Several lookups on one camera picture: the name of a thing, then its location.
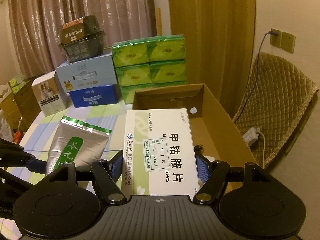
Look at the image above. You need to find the quilted beige chair cover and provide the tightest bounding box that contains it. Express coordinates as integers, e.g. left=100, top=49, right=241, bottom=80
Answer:
left=232, top=52, right=320, bottom=170

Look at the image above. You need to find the beige wall socket with plug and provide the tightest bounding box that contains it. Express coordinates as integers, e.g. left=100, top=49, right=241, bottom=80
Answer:
left=269, top=29, right=283, bottom=48

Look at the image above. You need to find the golden brown curtain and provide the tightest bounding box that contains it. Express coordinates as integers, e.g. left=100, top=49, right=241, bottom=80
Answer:
left=167, top=0, right=257, bottom=103

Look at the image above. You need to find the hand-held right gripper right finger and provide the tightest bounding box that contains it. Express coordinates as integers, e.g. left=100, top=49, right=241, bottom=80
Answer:
left=192, top=155, right=269, bottom=204

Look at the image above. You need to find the dark blue milk carton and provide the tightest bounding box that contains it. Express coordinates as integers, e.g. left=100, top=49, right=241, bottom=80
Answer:
left=69, top=85, right=122, bottom=108

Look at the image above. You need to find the plaid cloth covered desktop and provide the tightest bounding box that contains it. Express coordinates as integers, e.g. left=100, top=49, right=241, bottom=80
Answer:
left=19, top=100, right=135, bottom=170

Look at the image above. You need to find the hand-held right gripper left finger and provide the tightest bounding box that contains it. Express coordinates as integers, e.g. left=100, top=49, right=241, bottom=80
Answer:
left=45, top=152, right=128, bottom=204

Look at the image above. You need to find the pinkish brown curtain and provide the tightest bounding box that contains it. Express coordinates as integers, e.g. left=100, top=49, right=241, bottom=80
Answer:
left=9, top=0, right=155, bottom=80

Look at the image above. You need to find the light blue milk carton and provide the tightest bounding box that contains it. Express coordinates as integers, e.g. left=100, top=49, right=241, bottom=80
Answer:
left=56, top=54, right=119, bottom=94

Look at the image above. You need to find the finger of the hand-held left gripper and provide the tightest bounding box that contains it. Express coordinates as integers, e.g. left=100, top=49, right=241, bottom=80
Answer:
left=0, top=137, right=48, bottom=174

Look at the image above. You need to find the white power strip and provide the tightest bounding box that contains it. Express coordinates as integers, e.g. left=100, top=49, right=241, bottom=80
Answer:
left=242, top=127, right=262, bottom=147

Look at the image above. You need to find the white carved chair back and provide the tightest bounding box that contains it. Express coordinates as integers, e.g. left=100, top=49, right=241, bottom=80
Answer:
left=0, top=84, right=13, bottom=100

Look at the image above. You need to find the white medicine box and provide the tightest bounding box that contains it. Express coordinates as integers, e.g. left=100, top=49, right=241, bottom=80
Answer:
left=121, top=108, right=200, bottom=197

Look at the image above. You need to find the small green tissue pack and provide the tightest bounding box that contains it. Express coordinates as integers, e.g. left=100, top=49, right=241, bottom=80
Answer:
left=9, top=76, right=25, bottom=93

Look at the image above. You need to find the white product box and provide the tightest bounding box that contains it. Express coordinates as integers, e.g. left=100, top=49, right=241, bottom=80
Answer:
left=31, top=70, right=69, bottom=117

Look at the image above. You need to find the black instant noodle bowl pack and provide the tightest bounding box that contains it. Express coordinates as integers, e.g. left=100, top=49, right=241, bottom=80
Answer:
left=58, top=15, right=105, bottom=63

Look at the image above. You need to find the brown cardboard carton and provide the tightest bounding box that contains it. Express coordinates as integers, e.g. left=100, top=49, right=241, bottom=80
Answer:
left=14, top=80, right=42, bottom=130

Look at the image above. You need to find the brown cardboard box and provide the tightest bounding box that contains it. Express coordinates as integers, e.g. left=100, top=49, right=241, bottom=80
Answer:
left=132, top=82, right=259, bottom=178

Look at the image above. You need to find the stack of green tissue packs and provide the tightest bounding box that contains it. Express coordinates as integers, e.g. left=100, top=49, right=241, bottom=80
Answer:
left=111, top=34, right=188, bottom=105

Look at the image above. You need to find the white power cable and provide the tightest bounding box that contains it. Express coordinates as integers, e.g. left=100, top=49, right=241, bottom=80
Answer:
left=259, top=132, right=267, bottom=167

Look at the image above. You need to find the grey charger cable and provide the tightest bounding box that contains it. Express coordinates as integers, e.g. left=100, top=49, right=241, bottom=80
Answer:
left=232, top=31, right=275, bottom=123

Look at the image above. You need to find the silver foil tea pouch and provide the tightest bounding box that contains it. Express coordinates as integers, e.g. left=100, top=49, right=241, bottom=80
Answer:
left=45, top=115, right=112, bottom=174

